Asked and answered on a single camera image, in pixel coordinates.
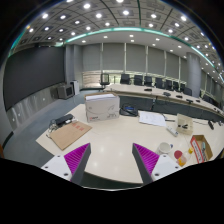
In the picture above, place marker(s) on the grey crt monitor cart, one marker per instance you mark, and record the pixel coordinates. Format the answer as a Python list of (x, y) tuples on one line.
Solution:
[(62, 92)]

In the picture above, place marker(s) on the brown cardboard sheet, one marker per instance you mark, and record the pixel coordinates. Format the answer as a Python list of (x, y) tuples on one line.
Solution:
[(68, 134)]

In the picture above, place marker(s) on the small bottle with yellow liquid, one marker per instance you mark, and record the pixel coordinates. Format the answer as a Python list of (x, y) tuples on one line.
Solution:
[(184, 158)]

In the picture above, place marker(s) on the red round lid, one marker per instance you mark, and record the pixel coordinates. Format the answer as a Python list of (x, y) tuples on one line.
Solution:
[(177, 154)]

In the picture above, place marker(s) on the black bag on table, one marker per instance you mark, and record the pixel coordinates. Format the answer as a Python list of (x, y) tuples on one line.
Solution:
[(128, 110)]

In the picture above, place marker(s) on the small beige open box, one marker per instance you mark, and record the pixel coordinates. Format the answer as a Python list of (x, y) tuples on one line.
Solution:
[(184, 124)]

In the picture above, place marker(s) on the white ceramic mug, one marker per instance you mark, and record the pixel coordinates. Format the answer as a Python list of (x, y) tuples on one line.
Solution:
[(164, 148)]

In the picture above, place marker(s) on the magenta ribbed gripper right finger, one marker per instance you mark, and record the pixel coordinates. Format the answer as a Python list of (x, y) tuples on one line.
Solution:
[(146, 161)]

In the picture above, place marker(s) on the long curved conference desk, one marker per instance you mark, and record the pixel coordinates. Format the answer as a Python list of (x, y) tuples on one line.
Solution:
[(164, 101)]

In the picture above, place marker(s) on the black power adapter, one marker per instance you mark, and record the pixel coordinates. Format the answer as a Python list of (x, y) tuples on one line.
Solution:
[(63, 119)]

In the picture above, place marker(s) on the open brown cardboard box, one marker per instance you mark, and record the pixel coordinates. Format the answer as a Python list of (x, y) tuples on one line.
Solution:
[(201, 148)]

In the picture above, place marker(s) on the white cardboard box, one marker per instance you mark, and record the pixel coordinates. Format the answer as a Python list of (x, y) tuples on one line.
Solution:
[(102, 106)]

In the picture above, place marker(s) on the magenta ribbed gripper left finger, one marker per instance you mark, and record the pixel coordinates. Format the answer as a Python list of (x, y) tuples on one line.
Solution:
[(77, 160)]

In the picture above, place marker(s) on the white paper sheets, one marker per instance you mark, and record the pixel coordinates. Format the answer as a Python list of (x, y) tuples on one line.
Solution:
[(152, 118)]

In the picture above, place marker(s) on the black office chair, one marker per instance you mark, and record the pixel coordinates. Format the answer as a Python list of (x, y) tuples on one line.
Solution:
[(104, 80)]

